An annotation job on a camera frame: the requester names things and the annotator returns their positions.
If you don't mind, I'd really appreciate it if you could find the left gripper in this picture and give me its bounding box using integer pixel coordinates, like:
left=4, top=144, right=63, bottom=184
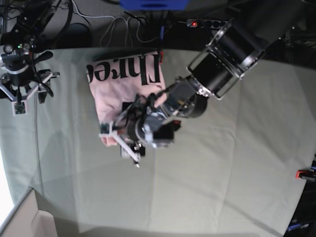
left=99, top=98, right=151, bottom=167

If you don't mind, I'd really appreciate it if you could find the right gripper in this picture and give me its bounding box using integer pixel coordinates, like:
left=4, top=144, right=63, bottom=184
left=0, top=73, right=49, bottom=116

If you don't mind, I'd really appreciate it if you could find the pink t-shirt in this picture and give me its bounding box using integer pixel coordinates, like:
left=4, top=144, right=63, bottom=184
left=85, top=50, right=167, bottom=148

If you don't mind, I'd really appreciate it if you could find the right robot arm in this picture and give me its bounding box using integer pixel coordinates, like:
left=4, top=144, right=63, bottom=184
left=0, top=0, right=74, bottom=116

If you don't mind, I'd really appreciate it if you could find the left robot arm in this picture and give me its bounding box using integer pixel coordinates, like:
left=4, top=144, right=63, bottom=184
left=99, top=0, right=316, bottom=166

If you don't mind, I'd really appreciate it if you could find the black round stool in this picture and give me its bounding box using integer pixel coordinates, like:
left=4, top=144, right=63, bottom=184
left=62, top=23, right=92, bottom=48

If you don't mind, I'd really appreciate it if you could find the red black clamp middle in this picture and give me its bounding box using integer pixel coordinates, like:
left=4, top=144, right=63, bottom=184
left=158, top=25, right=165, bottom=64

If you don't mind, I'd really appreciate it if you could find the red black clamp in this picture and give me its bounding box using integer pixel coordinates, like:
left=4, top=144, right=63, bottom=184
left=158, top=25, right=165, bottom=64
left=296, top=160, right=316, bottom=182

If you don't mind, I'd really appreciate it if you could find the green table cloth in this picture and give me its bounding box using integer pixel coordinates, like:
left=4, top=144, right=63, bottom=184
left=0, top=48, right=316, bottom=237

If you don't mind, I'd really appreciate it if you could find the black power strip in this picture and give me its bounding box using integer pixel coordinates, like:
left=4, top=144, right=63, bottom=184
left=186, top=19, right=227, bottom=30

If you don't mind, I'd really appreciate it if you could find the blue box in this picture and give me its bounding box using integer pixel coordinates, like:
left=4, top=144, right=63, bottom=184
left=119, top=0, right=189, bottom=11

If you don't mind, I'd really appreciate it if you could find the beige plastic bin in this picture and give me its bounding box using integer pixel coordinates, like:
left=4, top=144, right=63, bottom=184
left=0, top=188, right=58, bottom=237

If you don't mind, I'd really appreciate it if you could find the red black clamp right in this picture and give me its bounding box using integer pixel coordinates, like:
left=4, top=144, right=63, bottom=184
left=296, top=160, right=316, bottom=182

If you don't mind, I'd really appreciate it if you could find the white cable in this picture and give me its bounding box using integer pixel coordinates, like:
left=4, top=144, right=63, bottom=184
left=71, top=0, right=163, bottom=47

